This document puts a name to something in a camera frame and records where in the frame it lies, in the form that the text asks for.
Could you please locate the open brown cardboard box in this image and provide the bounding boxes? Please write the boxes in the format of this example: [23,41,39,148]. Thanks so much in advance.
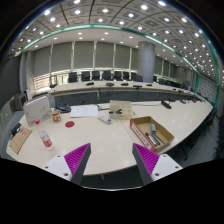
[129,115,175,153]

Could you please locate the small black device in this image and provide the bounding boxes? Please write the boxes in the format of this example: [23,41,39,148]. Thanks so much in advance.
[9,122,23,137]

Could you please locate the round ceiling lights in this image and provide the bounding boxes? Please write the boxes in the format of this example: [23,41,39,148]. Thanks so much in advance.
[9,0,221,78]

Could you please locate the row of black office chairs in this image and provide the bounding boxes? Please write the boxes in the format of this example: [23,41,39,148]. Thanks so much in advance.
[67,70,144,84]

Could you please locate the printed white paper sheet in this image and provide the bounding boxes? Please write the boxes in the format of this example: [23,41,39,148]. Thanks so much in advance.
[69,105,100,119]

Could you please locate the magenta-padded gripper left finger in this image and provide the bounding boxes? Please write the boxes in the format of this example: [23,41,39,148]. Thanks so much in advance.
[41,142,92,186]

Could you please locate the clear red-capped water bottle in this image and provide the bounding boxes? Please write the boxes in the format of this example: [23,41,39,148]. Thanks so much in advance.
[34,118,54,151]

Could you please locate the beige open box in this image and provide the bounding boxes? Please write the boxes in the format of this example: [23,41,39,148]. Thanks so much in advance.
[109,99,134,120]

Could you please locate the flat round red coaster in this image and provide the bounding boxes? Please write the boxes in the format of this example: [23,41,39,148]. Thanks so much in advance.
[64,120,76,129]

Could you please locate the red floral ceramic mug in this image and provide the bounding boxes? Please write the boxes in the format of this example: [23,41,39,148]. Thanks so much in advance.
[51,109,63,124]

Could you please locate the black desk microphones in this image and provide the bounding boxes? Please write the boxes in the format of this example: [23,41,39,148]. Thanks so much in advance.
[84,81,154,89]

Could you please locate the white remote control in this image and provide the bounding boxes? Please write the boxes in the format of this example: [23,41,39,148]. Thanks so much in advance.
[97,114,113,125]

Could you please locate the flat brown cardboard piece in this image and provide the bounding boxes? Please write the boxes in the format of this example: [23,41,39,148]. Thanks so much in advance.
[8,127,33,155]

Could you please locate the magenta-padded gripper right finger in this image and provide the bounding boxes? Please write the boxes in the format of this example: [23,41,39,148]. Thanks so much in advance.
[131,142,184,186]

